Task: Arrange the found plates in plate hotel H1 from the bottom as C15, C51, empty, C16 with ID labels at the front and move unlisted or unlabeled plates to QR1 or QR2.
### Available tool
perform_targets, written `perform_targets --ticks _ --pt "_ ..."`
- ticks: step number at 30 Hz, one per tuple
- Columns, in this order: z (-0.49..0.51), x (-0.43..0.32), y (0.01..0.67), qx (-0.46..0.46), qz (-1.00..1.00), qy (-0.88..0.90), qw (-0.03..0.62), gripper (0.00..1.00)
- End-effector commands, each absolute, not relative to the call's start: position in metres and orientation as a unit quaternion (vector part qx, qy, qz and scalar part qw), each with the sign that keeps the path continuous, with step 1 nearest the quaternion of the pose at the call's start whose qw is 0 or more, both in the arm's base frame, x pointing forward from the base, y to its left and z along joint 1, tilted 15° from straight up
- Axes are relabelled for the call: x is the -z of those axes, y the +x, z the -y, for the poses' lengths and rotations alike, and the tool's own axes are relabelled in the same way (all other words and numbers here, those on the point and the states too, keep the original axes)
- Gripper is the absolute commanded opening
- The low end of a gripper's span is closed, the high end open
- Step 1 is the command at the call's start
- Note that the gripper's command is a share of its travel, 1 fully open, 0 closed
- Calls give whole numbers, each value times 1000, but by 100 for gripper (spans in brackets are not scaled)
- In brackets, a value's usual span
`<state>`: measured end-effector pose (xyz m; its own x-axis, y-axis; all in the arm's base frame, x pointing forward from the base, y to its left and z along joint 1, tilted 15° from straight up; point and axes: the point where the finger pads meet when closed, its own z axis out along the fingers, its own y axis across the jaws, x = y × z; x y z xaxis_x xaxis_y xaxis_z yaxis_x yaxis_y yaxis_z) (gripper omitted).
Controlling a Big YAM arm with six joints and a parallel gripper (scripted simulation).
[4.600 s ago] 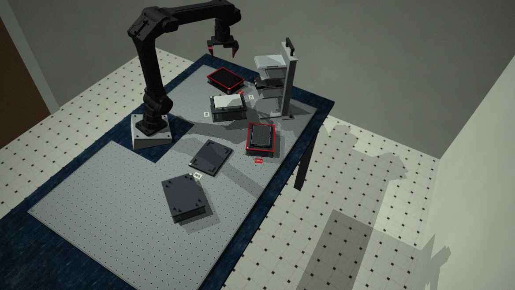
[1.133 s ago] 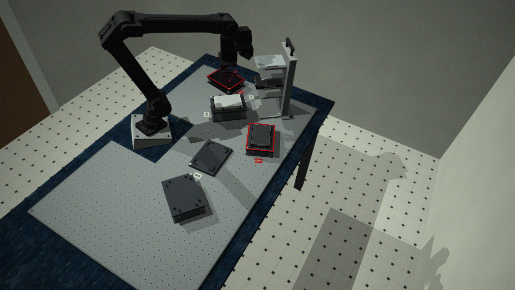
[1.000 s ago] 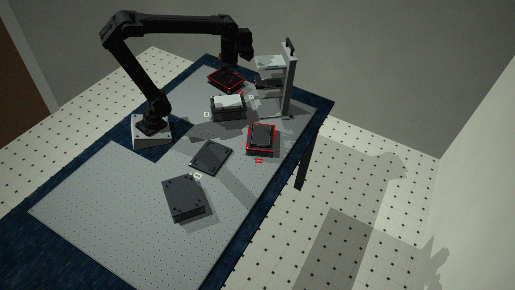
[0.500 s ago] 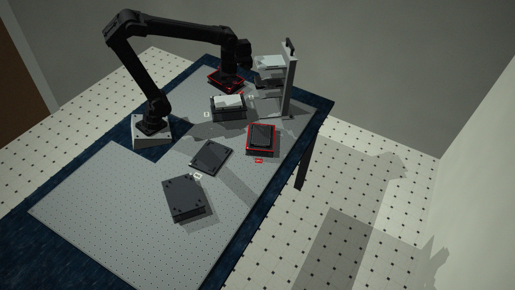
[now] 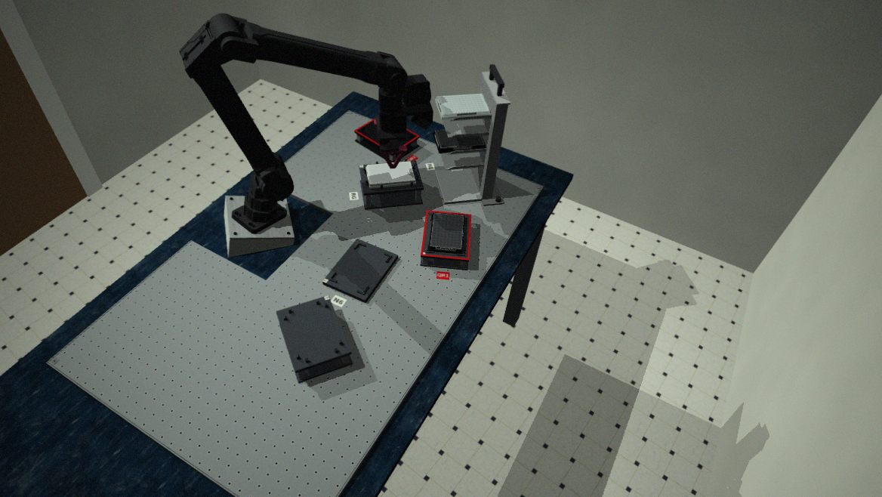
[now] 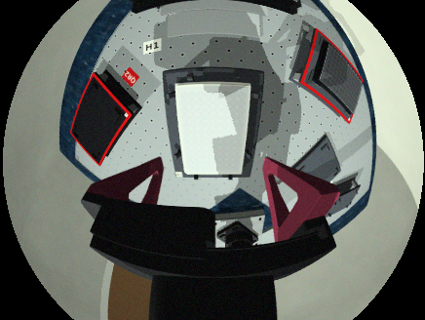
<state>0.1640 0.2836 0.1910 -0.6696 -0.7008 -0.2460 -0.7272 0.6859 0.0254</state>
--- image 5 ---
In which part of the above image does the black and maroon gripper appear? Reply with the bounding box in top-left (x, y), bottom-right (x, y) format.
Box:
top-left (374, 110), bottom-right (407, 168)

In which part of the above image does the grey shelf rack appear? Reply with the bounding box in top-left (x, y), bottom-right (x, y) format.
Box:
top-left (435, 75), bottom-right (508, 205)

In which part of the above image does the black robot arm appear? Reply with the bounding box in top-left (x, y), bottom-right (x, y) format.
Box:
top-left (179, 14), bottom-right (433, 234)

